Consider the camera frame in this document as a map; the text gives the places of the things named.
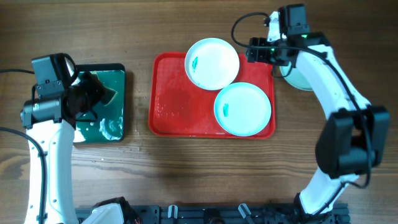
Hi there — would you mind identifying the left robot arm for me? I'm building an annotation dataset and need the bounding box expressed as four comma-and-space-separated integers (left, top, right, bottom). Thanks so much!
21, 72, 106, 223

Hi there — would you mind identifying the red plastic tray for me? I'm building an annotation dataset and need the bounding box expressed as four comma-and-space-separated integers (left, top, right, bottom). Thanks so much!
148, 52, 276, 139

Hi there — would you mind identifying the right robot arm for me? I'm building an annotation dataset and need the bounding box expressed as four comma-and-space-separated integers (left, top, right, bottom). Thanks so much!
245, 32, 390, 222

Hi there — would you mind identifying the white round plate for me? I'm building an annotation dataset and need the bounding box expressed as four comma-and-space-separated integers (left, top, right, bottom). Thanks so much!
184, 38, 240, 91

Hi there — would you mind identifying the light blue plate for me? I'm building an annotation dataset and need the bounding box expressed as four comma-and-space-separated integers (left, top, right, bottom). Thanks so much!
279, 64, 313, 91
214, 82, 272, 137

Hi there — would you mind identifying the green dish sponge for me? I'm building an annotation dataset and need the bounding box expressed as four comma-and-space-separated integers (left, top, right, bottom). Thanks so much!
101, 87, 118, 106

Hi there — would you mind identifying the black tray with green water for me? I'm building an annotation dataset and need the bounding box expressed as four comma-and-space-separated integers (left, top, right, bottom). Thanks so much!
74, 63, 126, 144

